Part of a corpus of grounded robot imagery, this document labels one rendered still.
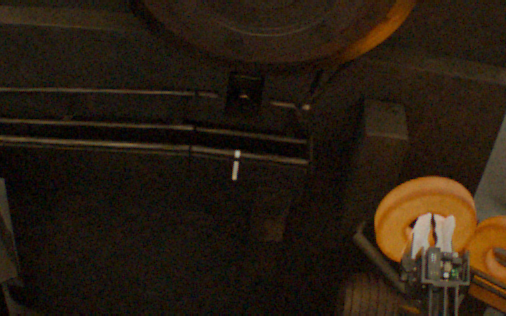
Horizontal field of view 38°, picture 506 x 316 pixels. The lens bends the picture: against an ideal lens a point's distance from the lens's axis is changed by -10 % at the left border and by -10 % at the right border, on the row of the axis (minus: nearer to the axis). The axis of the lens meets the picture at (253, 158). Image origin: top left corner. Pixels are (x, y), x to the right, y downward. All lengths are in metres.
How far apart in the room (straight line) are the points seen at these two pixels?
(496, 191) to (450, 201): 1.44
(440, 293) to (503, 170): 1.63
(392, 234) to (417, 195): 0.08
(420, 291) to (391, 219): 0.13
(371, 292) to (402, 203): 0.36
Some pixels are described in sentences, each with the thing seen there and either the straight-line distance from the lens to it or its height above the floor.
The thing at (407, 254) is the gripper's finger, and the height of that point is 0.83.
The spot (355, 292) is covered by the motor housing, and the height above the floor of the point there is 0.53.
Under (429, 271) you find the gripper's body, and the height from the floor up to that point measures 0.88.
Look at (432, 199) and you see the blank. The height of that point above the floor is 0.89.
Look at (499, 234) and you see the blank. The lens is 1.25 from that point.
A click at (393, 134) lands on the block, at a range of 1.29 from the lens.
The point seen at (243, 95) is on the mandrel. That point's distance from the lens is 1.38.
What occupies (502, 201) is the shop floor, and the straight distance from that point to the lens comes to 2.49.
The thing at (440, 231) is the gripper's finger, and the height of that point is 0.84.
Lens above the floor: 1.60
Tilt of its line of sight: 43 degrees down
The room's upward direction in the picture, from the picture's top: 9 degrees clockwise
